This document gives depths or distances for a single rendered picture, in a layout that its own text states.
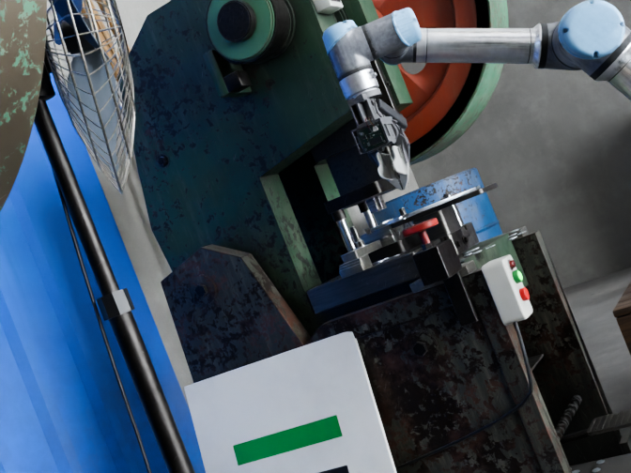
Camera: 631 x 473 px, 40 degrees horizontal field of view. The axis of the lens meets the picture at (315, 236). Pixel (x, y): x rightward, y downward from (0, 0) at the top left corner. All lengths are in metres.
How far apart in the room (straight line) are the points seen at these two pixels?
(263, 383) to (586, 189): 3.60
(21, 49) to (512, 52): 1.23
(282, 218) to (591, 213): 3.50
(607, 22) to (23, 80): 1.19
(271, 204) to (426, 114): 0.59
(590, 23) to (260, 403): 1.14
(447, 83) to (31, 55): 1.67
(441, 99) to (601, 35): 0.78
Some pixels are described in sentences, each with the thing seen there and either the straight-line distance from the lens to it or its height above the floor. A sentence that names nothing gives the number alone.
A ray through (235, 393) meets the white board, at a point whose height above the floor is 0.53.
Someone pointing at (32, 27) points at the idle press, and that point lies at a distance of 0.95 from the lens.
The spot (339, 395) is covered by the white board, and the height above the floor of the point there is 0.45.
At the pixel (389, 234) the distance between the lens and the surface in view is 2.13.
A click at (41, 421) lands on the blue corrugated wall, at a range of 2.69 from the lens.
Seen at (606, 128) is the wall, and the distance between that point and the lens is 5.38.
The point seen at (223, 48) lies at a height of 1.29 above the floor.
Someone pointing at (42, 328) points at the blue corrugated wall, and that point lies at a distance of 2.78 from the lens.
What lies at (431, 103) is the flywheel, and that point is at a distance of 2.49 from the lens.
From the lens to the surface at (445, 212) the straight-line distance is 2.13.
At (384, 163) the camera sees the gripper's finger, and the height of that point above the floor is 0.90.
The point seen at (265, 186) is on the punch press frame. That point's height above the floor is 0.98.
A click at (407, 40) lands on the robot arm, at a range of 1.81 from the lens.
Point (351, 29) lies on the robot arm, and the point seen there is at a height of 1.18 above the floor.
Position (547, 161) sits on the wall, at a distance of 5.46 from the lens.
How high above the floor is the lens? 0.79
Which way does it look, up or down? 1 degrees up
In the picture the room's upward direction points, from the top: 22 degrees counter-clockwise
